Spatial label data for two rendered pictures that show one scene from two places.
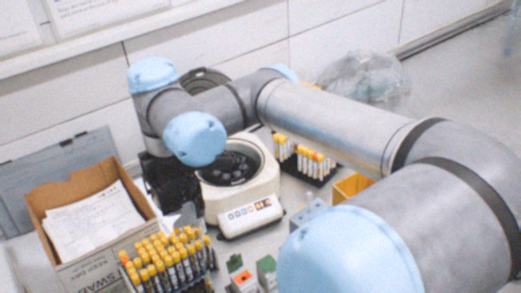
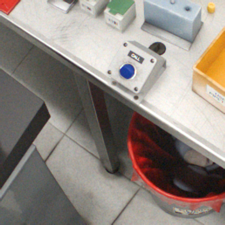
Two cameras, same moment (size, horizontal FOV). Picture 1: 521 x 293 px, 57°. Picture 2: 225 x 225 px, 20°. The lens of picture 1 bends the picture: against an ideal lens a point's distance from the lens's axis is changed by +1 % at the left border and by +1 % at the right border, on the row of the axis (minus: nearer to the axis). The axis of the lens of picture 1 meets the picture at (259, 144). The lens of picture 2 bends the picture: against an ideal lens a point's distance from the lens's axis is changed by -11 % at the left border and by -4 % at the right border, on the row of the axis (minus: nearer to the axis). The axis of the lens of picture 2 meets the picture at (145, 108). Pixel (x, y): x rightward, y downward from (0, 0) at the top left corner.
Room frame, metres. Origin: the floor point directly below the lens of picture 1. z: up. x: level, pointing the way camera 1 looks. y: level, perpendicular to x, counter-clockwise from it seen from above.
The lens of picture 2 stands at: (0.53, -0.64, 1.99)
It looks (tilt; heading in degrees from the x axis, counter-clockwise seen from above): 69 degrees down; 70
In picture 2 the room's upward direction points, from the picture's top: 4 degrees counter-clockwise
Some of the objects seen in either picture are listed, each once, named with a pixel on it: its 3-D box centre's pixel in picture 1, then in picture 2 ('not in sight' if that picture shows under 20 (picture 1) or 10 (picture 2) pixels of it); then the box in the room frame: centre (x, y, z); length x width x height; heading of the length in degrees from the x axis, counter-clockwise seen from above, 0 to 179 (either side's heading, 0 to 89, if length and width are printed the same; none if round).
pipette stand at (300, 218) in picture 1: (309, 225); (172, 14); (0.79, -0.11, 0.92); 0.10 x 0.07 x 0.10; 127
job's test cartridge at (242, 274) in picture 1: (243, 285); not in sight; (0.63, 0.06, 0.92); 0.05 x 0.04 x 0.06; 33
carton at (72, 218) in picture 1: (96, 225); not in sight; (0.83, 0.42, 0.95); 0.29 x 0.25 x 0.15; 31
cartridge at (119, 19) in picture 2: not in sight; (120, 12); (0.70, -0.05, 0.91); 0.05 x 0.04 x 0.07; 31
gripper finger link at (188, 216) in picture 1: (186, 219); not in sight; (0.62, 0.15, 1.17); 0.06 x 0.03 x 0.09; 121
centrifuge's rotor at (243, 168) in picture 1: (229, 169); not in sight; (0.98, 0.09, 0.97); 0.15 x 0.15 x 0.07
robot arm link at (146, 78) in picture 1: (157, 97); not in sight; (0.63, 0.15, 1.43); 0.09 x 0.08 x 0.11; 30
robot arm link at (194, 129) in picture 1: (197, 123); not in sight; (0.56, 0.09, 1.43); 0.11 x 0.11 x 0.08; 30
